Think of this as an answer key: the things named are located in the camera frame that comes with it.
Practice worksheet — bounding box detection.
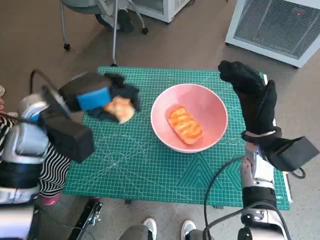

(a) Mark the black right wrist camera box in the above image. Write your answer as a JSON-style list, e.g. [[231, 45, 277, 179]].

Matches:
[[262, 136, 320, 172]]

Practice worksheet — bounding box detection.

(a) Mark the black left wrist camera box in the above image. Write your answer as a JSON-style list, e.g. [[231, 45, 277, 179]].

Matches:
[[39, 109, 95, 164]]

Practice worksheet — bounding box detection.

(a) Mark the pink bowl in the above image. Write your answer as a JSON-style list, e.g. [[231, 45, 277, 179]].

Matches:
[[150, 83, 229, 154]]

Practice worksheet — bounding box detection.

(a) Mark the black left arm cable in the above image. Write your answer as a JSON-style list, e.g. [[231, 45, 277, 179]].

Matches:
[[29, 69, 61, 96]]

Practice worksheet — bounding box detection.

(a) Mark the grey wheeled chair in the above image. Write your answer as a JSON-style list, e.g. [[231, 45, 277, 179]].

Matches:
[[61, 0, 149, 67]]

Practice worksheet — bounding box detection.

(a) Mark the long striped toy bread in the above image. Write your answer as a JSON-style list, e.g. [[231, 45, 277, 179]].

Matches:
[[166, 105, 204, 146]]

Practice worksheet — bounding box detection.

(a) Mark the pink shoe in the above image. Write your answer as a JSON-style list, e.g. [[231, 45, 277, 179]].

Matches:
[[41, 193, 61, 206]]

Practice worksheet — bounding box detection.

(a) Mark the green cutting mat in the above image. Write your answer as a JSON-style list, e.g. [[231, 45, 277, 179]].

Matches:
[[62, 65, 291, 210]]

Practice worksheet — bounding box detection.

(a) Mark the white mesh-front cabinet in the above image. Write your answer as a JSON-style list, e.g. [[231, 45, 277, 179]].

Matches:
[[224, 0, 320, 69]]

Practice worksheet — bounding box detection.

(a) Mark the black metal bracket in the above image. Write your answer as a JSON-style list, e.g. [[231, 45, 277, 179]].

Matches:
[[68, 197, 105, 240]]

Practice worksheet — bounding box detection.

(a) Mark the black right camera cable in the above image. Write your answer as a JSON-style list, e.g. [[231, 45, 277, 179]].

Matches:
[[289, 167, 306, 179]]

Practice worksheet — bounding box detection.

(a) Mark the round toy bread bun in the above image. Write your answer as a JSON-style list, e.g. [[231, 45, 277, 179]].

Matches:
[[103, 96, 136, 125]]

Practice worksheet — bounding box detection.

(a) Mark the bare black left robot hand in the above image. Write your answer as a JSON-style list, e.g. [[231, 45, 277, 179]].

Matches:
[[58, 71, 141, 124]]

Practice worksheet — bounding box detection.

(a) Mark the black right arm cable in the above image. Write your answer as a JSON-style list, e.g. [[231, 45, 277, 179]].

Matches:
[[203, 157, 245, 240]]

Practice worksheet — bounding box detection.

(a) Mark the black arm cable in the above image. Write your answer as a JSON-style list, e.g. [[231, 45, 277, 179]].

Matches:
[[29, 69, 61, 96], [203, 157, 245, 240]]

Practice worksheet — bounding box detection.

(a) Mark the white vented cabinet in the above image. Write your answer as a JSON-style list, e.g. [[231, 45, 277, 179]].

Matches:
[[129, 0, 192, 24]]

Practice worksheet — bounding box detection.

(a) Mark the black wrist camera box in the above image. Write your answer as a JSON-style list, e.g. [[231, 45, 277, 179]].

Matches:
[[262, 136, 320, 172], [39, 109, 95, 164]]

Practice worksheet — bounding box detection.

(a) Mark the white shoe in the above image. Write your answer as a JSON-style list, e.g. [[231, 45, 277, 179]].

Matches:
[[180, 219, 197, 240], [142, 217, 158, 240]]

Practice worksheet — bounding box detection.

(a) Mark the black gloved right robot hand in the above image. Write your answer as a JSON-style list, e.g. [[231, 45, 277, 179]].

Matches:
[[217, 59, 278, 133]]

